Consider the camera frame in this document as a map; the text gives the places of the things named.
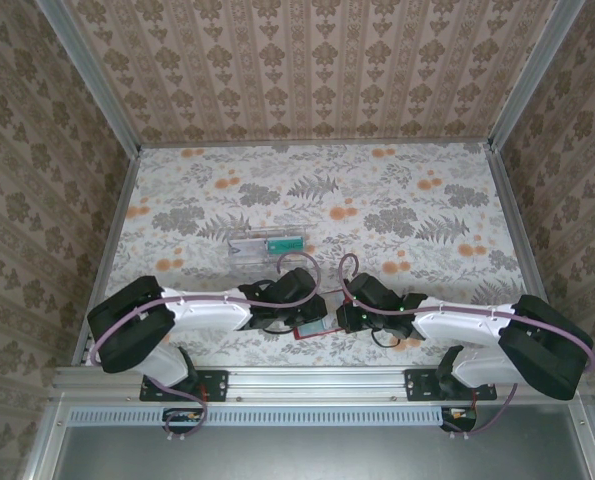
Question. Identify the clear plastic box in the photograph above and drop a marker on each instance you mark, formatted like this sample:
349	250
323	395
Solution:
247	262

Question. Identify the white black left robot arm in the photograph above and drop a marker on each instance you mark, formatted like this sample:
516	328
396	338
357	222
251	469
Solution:
202	315

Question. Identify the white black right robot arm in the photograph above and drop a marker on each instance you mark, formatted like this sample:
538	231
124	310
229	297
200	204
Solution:
452	327

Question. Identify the aluminium shelf frame rail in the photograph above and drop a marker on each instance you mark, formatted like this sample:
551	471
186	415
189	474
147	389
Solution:
589	450
44	450

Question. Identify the floral patterned table cover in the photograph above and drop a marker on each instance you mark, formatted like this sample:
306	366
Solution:
377	175

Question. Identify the aluminium table side rail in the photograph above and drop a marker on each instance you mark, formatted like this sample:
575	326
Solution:
120	210
518	225

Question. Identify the white plastic card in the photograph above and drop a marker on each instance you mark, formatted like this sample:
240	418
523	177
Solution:
249	248

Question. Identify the aluminium table back rail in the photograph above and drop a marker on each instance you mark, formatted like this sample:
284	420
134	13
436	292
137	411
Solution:
317	144

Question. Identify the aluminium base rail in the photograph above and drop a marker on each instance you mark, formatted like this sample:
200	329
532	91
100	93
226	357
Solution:
317	385

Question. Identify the green plastic card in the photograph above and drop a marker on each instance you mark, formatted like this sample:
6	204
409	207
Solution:
287	246

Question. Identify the aluminium frame post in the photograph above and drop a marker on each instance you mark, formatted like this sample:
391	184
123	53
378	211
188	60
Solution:
93	80
535	70

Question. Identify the red card holder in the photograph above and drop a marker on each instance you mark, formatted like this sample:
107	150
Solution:
314	331

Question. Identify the grey metal shelf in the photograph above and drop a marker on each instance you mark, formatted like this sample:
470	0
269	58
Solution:
317	455

